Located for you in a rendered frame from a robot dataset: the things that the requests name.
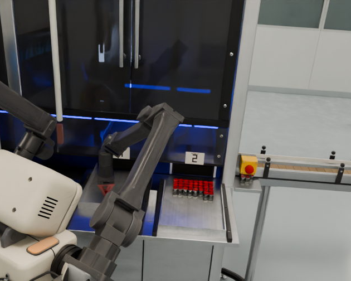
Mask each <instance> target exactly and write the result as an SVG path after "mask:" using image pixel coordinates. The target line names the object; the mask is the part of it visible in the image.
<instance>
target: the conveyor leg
mask: <svg viewBox="0 0 351 281"><path fill-rule="evenodd" d="M261 188H262V193H261V194H260V197H259V203H258V207H257V213H256V218H255V224H254V229H253V234H252V240H251V246H250V252H249V256H248V262H247V268H246V274H245V280H244V281H253V280H254V274H255V269H256V263H257V257H258V254H259V248H260V243H261V237H262V232H263V228H264V223H265V217H266V211H267V206H268V203H269V197H270V191H271V186H265V185H261Z"/></svg>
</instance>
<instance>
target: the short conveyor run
mask: <svg viewBox="0 0 351 281"><path fill-rule="evenodd" d="M262 149H263V150H261V153H260V154H255V153H241V152H239V154H255V155H256V158H257V161H258V163H257V170H256V174H255V175H254V178H258V179H259V181H260V185H265V186H279V187H293V188H307V189H315V190H329V191H344V192H351V161H344V160H336V159H335V156H334V155H335V153H336V152H335V151H332V152H331V154H332V155H330V158H329V159H321V158H306V157H292V156H278V155H270V154H265V153H266V150H264V149H266V146H262ZM282 159H284V160H282ZM290 160H291V161H290ZM304 161H306V162H304ZM319 162H321V163H319ZM334 163H335V164H334ZM348 164H349V165H348ZM239 174H240V170H239V167H238V166H237V167H236V174H235V177H239Z"/></svg>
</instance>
